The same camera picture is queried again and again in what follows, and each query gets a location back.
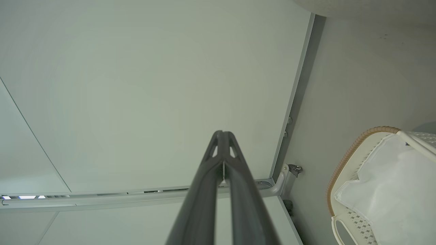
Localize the white laundry basket brown rim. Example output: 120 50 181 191
326 126 436 245

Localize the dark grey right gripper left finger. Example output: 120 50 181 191
165 130 224 245

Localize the white cloth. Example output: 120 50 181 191
334 133 436 245

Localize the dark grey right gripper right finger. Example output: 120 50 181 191
223 131 281 245

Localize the grey partition base rail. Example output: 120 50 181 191
269 13 327 181

